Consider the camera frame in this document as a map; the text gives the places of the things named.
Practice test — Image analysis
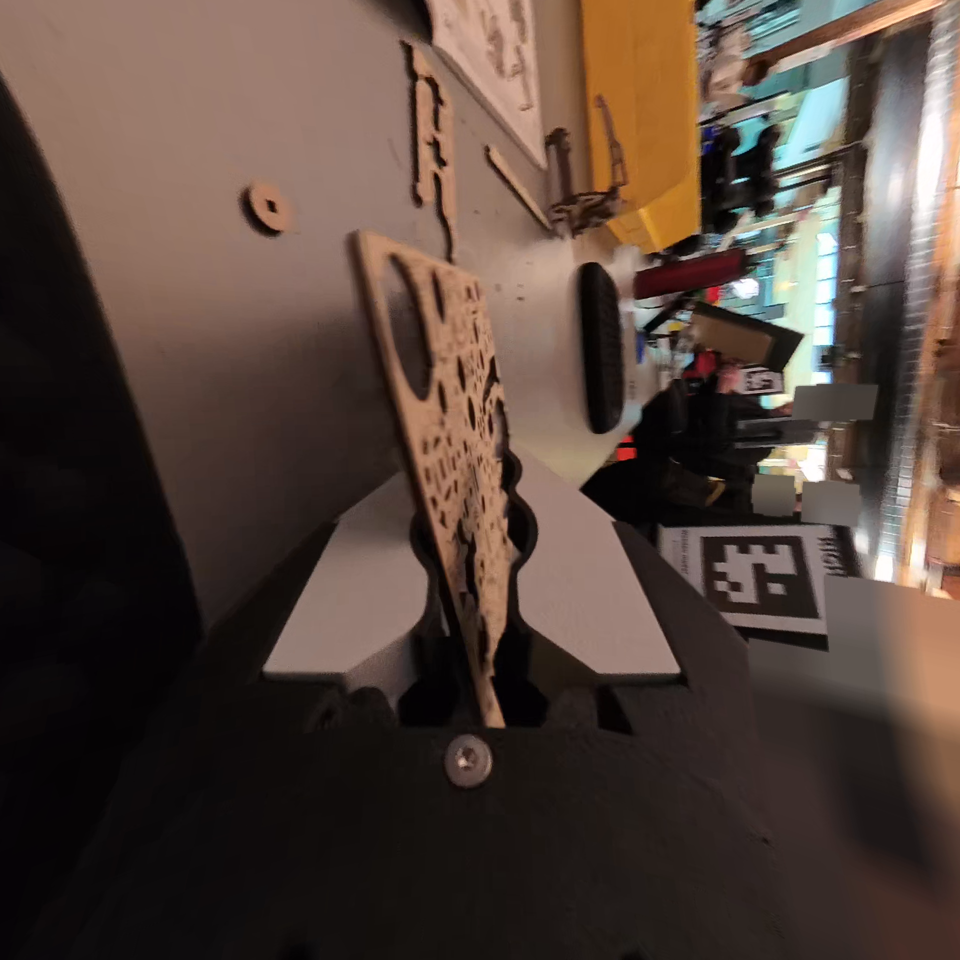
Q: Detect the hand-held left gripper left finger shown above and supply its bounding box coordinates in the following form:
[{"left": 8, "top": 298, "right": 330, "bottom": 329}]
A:
[{"left": 262, "top": 471, "right": 455, "bottom": 699}]

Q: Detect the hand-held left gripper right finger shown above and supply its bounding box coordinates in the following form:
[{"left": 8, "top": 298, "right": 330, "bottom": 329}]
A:
[{"left": 501, "top": 447, "right": 685, "bottom": 685}]

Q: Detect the laser-cut wooden parts sheet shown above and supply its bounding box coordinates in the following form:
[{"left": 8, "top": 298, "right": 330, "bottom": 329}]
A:
[{"left": 348, "top": 228, "right": 526, "bottom": 729}]

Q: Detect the partly built wooden model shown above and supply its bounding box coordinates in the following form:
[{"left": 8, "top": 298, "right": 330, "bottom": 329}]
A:
[{"left": 543, "top": 93, "right": 631, "bottom": 237}]

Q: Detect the brown cardboard box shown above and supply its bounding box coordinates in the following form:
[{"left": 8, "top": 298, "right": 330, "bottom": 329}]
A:
[{"left": 686, "top": 303, "right": 804, "bottom": 369}]

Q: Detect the black oval textured pad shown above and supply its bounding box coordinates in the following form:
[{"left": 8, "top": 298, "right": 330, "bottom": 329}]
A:
[{"left": 576, "top": 261, "right": 626, "bottom": 436}]

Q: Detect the red cylinder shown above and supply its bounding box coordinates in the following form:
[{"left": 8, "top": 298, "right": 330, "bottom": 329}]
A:
[{"left": 633, "top": 247, "right": 747, "bottom": 300}]

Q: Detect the round wooden washer part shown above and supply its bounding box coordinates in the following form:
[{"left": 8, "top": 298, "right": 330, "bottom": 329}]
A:
[{"left": 241, "top": 180, "right": 295, "bottom": 237}]

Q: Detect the thin wooden stick part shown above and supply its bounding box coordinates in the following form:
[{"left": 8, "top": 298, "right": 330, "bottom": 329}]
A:
[{"left": 483, "top": 144, "right": 556, "bottom": 232}]

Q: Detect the long notched wooden part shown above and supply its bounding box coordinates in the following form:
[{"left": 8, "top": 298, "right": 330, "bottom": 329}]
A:
[{"left": 401, "top": 41, "right": 460, "bottom": 264}]

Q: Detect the yellow plastic bin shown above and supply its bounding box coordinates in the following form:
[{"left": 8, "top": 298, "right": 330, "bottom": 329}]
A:
[{"left": 581, "top": 0, "right": 702, "bottom": 252}]

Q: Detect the printed instruction sheet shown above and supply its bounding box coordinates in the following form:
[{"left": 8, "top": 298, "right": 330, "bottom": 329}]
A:
[{"left": 423, "top": 0, "right": 549, "bottom": 170}]

